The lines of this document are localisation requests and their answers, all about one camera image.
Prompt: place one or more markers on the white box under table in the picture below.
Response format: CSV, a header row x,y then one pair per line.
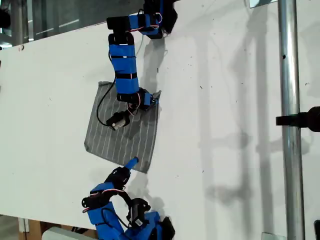
x,y
65,233

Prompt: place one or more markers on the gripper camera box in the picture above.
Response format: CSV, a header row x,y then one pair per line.
x,y
118,121
137,212

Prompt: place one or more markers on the steel post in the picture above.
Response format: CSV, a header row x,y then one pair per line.
x,y
291,120

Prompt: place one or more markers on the grey white-striped towel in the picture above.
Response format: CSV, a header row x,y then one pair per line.
x,y
117,142

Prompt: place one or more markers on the black clamp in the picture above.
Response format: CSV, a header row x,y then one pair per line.
x,y
300,119

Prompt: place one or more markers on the black round object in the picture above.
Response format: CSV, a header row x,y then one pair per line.
x,y
4,18

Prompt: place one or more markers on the wooden table leg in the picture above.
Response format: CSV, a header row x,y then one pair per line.
x,y
32,228

